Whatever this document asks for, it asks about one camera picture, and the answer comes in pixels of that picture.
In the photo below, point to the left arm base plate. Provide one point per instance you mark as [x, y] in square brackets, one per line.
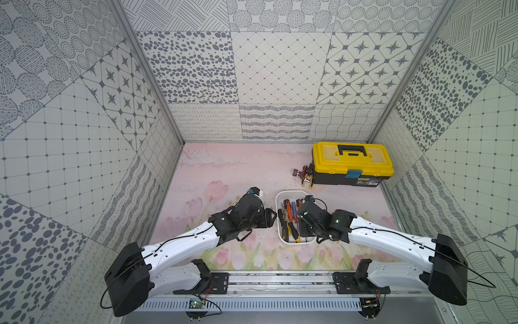
[205, 281]

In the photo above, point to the white plastic storage box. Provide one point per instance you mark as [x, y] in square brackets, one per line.
[302, 227]

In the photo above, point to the large orange black screwdriver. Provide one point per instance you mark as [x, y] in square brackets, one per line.
[287, 207]

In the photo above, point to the clear purple screwdriver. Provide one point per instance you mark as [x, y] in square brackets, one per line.
[294, 212]

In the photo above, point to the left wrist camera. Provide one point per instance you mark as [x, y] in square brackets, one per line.
[256, 191]

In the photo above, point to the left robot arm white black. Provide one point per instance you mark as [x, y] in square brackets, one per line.
[139, 273]

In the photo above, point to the black yellow deli screwdriver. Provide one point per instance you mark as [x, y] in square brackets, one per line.
[293, 231]

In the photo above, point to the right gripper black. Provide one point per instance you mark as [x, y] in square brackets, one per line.
[303, 229]

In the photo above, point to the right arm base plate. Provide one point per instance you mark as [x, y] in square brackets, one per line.
[357, 282]

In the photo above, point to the black yellow large screwdriver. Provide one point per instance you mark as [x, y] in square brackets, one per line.
[281, 216]

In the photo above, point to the yellow black toolbox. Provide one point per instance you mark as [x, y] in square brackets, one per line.
[365, 165]

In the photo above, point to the black yellow dotted screwdriver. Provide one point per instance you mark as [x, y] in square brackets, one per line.
[284, 230]

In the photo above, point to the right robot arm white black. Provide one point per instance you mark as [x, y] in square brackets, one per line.
[444, 268]

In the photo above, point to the dark red metal fitting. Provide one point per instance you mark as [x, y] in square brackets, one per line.
[302, 174]

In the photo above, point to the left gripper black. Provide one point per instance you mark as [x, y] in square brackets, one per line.
[262, 214]

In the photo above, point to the aluminium mounting rail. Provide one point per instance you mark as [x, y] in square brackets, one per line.
[397, 276]

